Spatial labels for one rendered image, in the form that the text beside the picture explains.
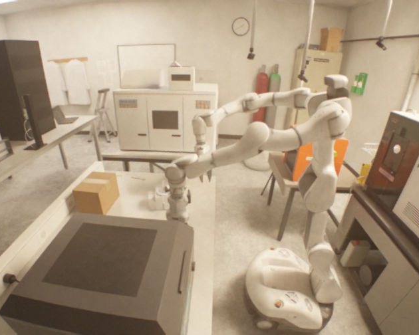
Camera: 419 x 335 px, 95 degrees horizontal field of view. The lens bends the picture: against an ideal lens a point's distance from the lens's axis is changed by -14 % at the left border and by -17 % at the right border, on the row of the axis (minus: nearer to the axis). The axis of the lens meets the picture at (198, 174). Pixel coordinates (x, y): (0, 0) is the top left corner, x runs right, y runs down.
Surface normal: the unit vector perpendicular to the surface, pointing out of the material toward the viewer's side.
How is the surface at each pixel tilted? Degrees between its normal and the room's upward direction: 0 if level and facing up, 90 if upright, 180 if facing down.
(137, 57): 90
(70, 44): 90
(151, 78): 40
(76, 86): 89
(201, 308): 0
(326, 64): 90
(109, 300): 0
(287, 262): 73
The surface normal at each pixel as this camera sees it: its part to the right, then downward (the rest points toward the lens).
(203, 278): 0.02, -0.88
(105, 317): -0.05, -0.07
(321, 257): -0.17, 0.47
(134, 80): -0.04, -0.36
